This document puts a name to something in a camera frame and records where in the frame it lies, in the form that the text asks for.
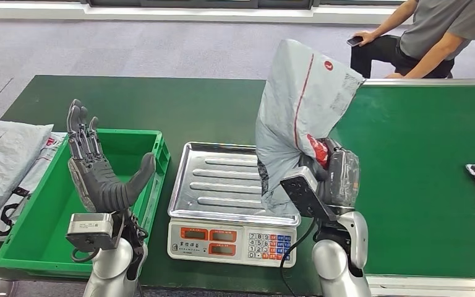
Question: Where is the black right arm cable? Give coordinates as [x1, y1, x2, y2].
[278, 217, 317, 297]

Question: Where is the person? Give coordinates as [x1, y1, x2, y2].
[350, 0, 475, 79]

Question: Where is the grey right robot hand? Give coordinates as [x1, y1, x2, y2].
[299, 137, 362, 210]

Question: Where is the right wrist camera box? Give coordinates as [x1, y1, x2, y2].
[280, 166, 339, 223]

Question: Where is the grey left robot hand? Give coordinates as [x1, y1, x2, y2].
[66, 99, 156, 214]

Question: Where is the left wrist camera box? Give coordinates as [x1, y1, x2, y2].
[65, 212, 115, 252]

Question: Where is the green plastic crate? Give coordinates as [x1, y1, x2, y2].
[0, 128, 171, 280]

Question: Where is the weighing scale with steel tray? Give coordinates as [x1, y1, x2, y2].
[166, 142, 302, 269]

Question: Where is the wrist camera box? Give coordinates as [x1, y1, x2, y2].
[65, 212, 115, 252]
[280, 166, 339, 223]

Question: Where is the grey parcel with red stripe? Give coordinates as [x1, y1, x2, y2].
[255, 38, 366, 218]

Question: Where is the white parcel with black letters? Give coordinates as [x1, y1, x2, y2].
[0, 132, 69, 243]

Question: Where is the grey parcel with dark print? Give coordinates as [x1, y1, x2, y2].
[0, 116, 54, 237]

